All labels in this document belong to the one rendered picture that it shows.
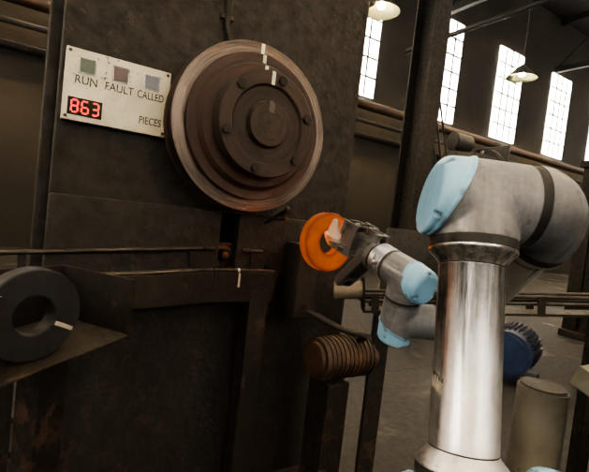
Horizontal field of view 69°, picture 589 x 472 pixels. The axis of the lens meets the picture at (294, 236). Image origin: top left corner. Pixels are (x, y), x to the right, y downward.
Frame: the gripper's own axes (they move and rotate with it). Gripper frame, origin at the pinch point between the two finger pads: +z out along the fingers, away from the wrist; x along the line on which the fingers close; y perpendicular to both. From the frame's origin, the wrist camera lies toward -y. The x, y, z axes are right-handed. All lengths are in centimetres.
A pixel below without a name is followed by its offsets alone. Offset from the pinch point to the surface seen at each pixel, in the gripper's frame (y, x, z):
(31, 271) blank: -8, 66, -14
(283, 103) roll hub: 29.1, 12.1, 20.4
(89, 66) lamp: 24, 58, 40
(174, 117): 18.3, 38.5, 25.2
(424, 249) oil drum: -48, -219, 147
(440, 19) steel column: 181, -326, 333
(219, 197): 0.8, 23.9, 20.3
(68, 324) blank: -18, 60, -14
